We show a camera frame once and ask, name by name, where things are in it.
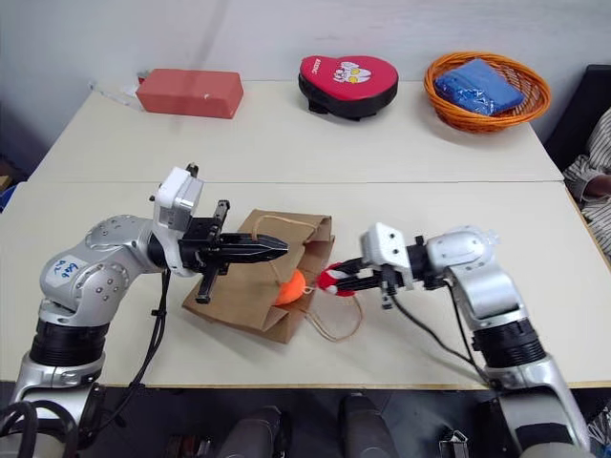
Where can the dark rounded shape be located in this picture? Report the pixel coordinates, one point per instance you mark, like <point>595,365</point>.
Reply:
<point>365,427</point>
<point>253,434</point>

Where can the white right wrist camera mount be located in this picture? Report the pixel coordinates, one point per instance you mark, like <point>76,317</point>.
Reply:
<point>384,250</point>

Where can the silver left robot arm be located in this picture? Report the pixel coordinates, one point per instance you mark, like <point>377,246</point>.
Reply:
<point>105,267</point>

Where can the red rectangular box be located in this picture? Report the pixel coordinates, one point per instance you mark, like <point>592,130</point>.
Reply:
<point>191,93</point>

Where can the brown paper bag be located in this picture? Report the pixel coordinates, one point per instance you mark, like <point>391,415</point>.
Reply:
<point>248,296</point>

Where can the blue folded cloth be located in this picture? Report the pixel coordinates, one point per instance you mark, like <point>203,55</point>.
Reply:
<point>477,88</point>

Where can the person in striped shirt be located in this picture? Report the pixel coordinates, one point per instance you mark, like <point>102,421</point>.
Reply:
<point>596,191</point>

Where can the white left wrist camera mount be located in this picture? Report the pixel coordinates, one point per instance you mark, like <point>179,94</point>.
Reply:
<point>179,195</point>

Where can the metal buckle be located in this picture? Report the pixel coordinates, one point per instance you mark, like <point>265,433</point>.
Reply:
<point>453,443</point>

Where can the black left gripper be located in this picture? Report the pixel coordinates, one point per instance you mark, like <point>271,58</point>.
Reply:
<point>198,241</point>

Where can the red heart-shaped punch pad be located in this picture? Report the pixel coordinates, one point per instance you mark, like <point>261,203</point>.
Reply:
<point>348,83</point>

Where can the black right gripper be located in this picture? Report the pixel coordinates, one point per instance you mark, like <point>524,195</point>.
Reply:
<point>389,284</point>

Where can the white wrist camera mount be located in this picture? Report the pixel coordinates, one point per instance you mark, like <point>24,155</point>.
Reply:
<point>179,195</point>
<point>384,250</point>

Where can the orange plush toy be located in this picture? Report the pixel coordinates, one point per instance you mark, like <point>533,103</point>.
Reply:
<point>290,288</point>

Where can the black chair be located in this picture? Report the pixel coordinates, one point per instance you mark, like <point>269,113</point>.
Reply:
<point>580,114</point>

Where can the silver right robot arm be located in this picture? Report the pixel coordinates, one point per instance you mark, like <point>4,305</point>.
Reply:
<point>482,281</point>

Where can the blue object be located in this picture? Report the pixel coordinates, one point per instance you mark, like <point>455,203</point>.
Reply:
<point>6,198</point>

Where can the red and white plush toy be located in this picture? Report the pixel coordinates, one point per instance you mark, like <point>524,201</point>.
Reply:
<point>329,281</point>

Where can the orange woven basket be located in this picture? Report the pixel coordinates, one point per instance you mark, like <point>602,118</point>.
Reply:
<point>487,121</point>

